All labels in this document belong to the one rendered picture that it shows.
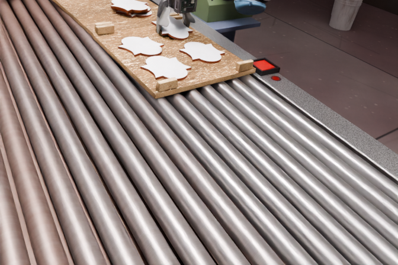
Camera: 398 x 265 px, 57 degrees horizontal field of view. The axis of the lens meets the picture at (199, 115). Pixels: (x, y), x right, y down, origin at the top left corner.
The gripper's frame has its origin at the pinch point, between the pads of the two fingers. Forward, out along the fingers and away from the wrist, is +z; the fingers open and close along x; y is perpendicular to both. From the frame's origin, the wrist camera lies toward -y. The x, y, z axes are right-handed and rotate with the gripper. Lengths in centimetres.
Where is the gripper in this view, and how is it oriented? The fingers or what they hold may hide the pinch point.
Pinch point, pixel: (172, 29)
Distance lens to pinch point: 130.2
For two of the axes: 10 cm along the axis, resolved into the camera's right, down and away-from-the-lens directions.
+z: -1.5, 8.0, 5.8
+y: 5.7, 5.5, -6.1
